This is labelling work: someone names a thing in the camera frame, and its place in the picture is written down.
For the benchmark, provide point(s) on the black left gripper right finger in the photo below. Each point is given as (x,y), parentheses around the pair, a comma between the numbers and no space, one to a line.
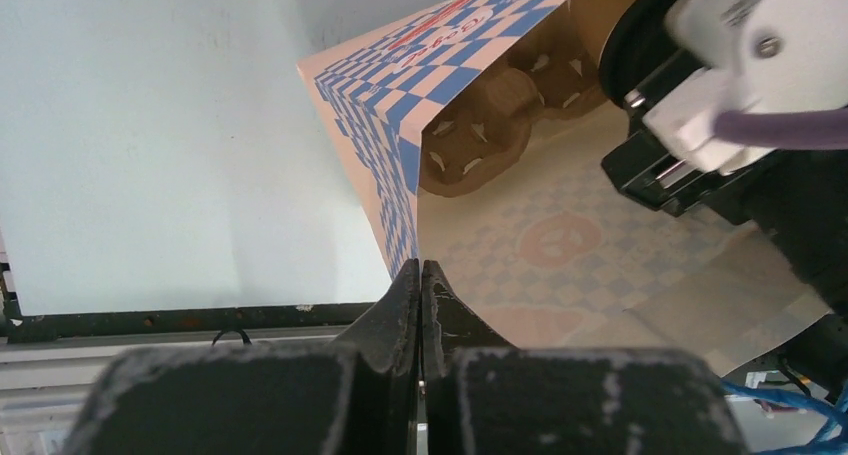
(447,325)

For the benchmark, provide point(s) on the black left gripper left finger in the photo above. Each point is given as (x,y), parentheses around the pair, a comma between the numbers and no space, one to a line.
(382,405)

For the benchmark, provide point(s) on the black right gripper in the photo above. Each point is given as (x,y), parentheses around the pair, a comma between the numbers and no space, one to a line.
(669,140)

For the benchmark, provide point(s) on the blue checkered paper bag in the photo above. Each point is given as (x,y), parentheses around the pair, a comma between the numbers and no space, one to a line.
(547,253)

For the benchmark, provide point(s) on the brown pulp cup carrier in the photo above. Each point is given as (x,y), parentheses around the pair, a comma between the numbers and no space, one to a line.
(546,75)

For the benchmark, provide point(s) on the brown paper cup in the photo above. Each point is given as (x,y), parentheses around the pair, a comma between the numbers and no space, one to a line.
(594,21)

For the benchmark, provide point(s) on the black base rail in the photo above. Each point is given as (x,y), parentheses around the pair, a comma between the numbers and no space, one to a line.
(266,397)

